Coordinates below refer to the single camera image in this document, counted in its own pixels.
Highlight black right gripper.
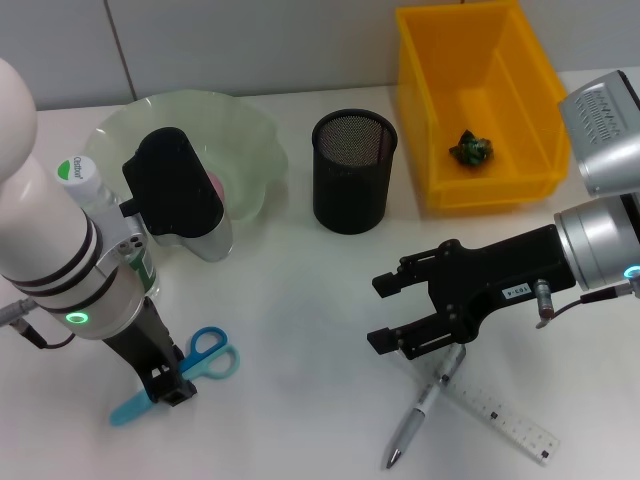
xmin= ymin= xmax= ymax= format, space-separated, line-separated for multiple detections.
xmin=366 ymin=224 xmax=577 ymax=361

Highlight green plastic wrapper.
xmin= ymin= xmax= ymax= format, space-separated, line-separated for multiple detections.
xmin=448 ymin=128 xmax=495 ymax=174

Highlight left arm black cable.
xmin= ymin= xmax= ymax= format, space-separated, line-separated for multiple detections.
xmin=0 ymin=298 xmax=77 ymax=349

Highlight pale green glass fruit plate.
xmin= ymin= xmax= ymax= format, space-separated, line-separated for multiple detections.
xmin=83 ymin=89 xmax=291 ymax=249

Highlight black mesh pen cup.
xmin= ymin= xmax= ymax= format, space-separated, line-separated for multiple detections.
xmin=310 ymin=109 xmax=399 ymax=235

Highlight clear plastic ruler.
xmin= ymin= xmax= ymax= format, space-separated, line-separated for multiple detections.
xmin=394 ymin=344 xmax=561 ymax=466

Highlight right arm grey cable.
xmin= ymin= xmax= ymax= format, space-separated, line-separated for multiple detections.
xmin=533 ymin=278 xmax=640 ymax=330

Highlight pink toy peach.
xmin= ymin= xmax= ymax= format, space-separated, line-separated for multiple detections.
xmin=207 ymin=171 xmax=227 ymax=204

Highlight white grey ballpoint pen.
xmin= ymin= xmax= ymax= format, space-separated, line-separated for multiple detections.
xmin=384 ymin=343 xmax=469 ymax=470

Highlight yellow plastic bin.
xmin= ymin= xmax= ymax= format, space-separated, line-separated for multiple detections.
xmin=394 ymin=0 xmax=571 ymax=211

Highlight clear green-label water bottle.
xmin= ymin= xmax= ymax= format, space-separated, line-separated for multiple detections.
xmin=54 ymin=155 xmax=162 ymax=301

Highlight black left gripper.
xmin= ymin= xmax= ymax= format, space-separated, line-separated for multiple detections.
xmin=102 ymin=297 xmax=197 ymax=408

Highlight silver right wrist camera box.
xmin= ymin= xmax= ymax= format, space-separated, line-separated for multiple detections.
xmin=558 ymin=70 xmax=640 ymax=197

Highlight blue scissors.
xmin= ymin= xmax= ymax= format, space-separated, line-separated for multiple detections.
xmin=108 ymin=326 xmax=241 ymax=428

